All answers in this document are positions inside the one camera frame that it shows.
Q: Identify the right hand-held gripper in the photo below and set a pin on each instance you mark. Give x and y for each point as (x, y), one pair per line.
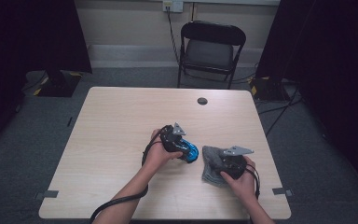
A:
(231, 165)

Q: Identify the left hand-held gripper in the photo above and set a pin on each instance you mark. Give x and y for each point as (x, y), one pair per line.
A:
(171, 140)

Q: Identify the grey cloth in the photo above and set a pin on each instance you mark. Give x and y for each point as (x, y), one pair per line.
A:
(209, 169)

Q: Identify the blue toy car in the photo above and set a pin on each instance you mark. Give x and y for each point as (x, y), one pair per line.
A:
(190, 151)

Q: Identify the person's left hand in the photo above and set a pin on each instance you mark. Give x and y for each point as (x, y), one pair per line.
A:
(160, 157)

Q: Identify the person's right hand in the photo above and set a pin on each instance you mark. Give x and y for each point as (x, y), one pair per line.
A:
(242, 185)

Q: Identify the grey tape strip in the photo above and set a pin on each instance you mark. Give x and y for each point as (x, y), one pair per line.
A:
(47, 194)
(282, 191)

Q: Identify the black stand base yellow tape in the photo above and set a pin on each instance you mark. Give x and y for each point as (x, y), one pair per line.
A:
(267, 88)
(59, 85)

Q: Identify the black folding chair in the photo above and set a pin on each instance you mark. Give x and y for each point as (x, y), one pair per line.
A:
(210, 46)

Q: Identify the small black floor strip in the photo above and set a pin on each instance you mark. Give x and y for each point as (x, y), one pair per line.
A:
(70, 121)

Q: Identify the black curtain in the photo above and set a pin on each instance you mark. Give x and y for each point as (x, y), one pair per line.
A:
(332, 77)
(18, 46)

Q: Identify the white wall socket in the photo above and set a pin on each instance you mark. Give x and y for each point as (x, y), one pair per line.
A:
(172, 5)

